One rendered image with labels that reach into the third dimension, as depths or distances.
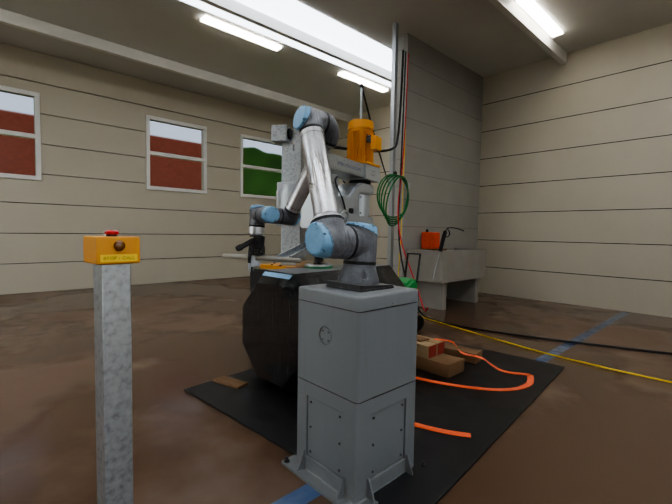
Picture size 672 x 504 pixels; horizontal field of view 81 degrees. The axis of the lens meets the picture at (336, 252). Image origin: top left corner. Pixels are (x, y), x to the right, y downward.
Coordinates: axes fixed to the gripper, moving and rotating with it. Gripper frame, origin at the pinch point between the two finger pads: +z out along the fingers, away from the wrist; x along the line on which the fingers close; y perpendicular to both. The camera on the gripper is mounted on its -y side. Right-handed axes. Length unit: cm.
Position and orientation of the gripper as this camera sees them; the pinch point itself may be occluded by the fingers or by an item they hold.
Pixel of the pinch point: (250, 269)
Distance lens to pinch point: 230.0
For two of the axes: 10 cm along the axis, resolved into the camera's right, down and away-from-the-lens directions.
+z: -0.7, 10.0, 0.1
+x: 0.2, 0.0, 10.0
